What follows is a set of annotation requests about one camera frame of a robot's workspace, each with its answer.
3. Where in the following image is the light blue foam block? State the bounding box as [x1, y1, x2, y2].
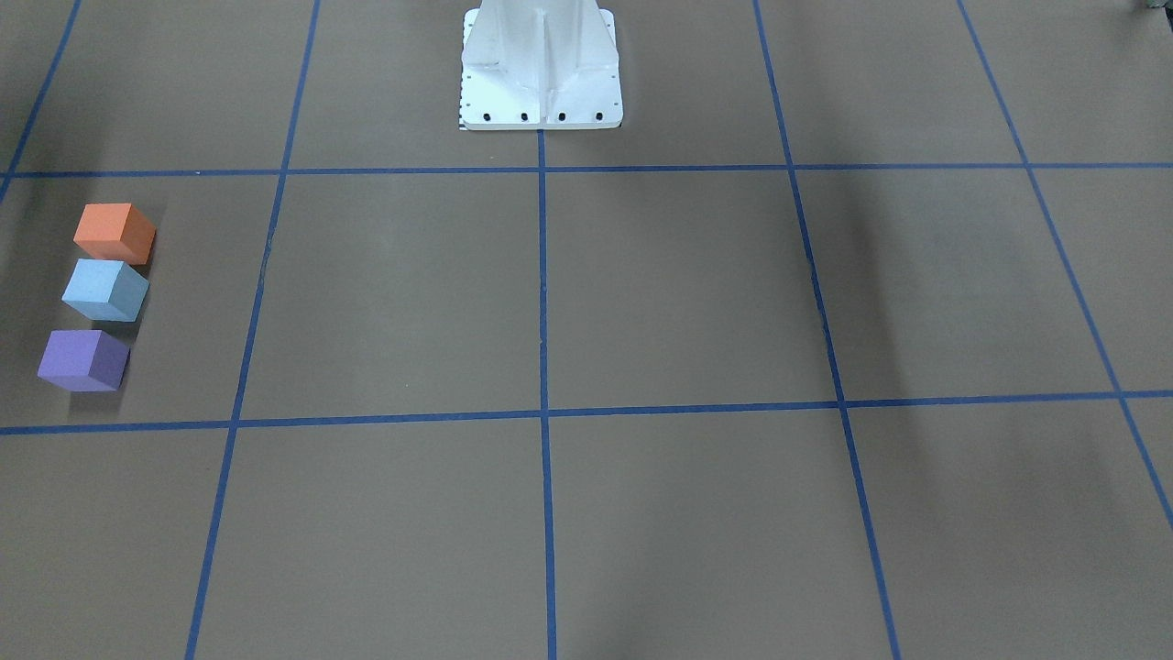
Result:
[61, 258, 149, 324]

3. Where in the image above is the orange foam block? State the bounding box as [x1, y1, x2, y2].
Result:
[72, 203, 158, 266]

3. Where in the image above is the purple foam block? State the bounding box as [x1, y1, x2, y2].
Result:
[38, 329, 130, 392]

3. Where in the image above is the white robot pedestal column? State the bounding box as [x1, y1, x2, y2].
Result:
[457, 1, 624, 131]

